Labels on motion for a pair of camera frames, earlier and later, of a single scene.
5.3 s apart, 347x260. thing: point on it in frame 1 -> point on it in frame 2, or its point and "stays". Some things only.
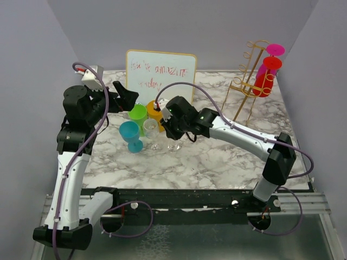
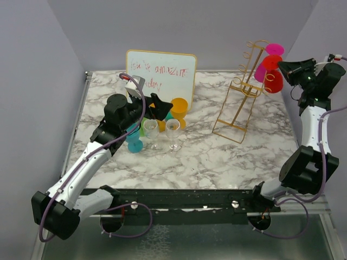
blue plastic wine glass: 129,132 stays
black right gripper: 169,132 -> 291,70
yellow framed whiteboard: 156,75 stays
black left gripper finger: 127,98 -> 156,108
